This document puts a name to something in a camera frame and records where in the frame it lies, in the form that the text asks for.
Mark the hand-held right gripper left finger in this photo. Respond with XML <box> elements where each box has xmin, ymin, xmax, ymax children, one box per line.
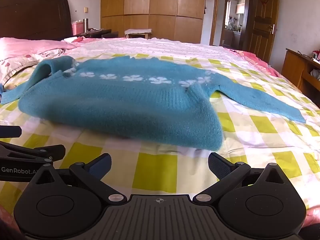
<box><xmin>29</xmin><ymin>153</ymin><xmax>128</xmax><ymax>205</ymax></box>

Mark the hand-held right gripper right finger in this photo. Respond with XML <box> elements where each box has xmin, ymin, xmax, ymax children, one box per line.
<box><xmin>192</xmin><ymin>152</ymin><xmax>292</xmax><ymax>204</ymax></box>

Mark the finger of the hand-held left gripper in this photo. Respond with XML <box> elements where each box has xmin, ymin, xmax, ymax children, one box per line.
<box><xmin>0</xmin><ymin>126</ymin><xmax>22</xmax><ymax>139</ymax></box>
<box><xmin>0</xmin><ymin>141</ymin><xmax>66</xmax><ymax>164</ymax></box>

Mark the teal knitted flower sweater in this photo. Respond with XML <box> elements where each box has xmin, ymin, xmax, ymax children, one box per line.
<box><xmin>0</xmin><ymin>55</ymin><xmax>307</xmax><ymax>153</ymax></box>

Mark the yellow-green checked bed sheet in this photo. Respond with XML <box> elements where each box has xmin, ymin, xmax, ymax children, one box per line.
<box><xmin>0</xmin><ymin>52</ymin><xmax>320</xmax><ymax>214</ymax></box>

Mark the pink satin quilt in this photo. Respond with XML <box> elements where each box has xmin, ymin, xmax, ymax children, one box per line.
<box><xmin>0</xmin><ymin>37</ymin><xmax>78</xmax><ymax>85</ymax></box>

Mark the dark wooden headboard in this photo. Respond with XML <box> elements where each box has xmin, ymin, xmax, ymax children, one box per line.
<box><xmin>0</xmin><ymin>0</ymin><xmax>73</xmax><ymax>41</ymax></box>

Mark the pink storage box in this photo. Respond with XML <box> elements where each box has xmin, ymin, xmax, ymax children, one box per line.
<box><xmin>71</xmin><ymin>21</ymin><xmax>85</xmax><ymax>35</ymax></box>

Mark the wooden desk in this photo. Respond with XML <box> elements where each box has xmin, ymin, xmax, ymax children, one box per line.
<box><xmin>281</xmin><ymin>48</ymin><xmax>320</xmax><ymax>96</ymax></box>

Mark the dark nightstand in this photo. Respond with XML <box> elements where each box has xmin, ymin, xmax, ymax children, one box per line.
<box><xmin>73</xmin><ymin>28</ymin><xmax>119</xmax><ymax>39</ymax></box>

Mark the wooden stool with cloth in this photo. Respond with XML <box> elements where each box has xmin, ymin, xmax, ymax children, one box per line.
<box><xmin>124</xmin><ymin>28</ymin><xmax>153</xmax><ymax>39</ymax></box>

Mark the brown wooden door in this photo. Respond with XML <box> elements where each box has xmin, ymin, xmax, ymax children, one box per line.
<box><xmin>243</xmin><ymin>0</ymin><xmax>280</xmax><ymax>63</ymax></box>

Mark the wooden wardrobe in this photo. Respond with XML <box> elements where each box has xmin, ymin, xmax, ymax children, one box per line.
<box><xmin>100</xmin><ymin>0</ymin><xmax>208</xmax><ymax>44</ymax></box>

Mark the wooden door frame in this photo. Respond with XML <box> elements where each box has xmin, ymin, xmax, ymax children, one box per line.
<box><xmin>209</xmin><ymin>0</ymin><xmax>250</xmax><ymax>48</ymax></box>

